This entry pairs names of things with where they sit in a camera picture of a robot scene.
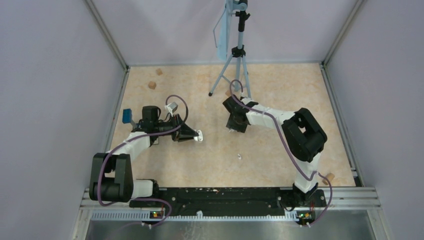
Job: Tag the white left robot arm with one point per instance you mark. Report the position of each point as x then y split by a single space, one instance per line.
111 178

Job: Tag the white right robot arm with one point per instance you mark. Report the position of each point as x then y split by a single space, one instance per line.
302 136

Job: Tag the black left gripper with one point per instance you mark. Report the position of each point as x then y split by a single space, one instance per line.
184 133

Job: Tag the light blue tripod stand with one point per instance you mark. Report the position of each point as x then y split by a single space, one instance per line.
221 34

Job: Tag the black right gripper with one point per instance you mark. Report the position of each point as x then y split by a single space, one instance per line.
231 125

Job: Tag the wooden cube block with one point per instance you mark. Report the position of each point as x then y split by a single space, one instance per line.
327 179

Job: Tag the aluminium frame rail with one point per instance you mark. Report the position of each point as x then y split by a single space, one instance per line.
338 198

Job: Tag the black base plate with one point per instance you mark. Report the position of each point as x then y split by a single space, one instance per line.
232 201

